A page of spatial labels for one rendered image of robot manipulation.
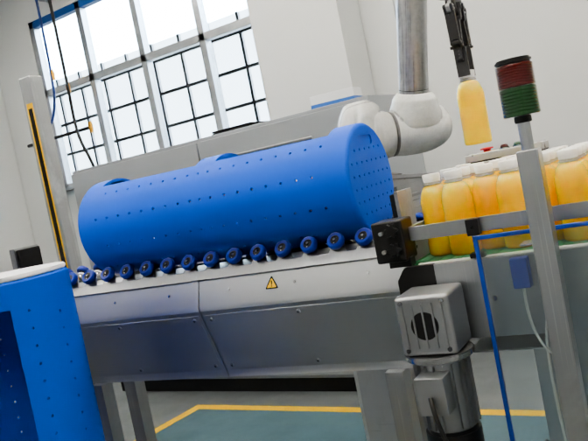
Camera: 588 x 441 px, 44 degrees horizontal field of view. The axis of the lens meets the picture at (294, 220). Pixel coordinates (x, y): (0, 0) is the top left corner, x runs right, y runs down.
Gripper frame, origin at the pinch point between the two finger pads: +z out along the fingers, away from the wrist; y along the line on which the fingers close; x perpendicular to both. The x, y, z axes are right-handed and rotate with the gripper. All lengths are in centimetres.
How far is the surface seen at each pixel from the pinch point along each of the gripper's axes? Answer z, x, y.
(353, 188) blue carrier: 24.5, -24.2, 26.0
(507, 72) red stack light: 9, 20, 52
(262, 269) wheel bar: 41, -54, 25
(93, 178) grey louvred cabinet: -5, -277, -156
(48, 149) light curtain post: -9, -164, -18
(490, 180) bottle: 28.2, 7.4, 26.1
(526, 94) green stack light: 13, 22, 52
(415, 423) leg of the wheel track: 83, -22, 21
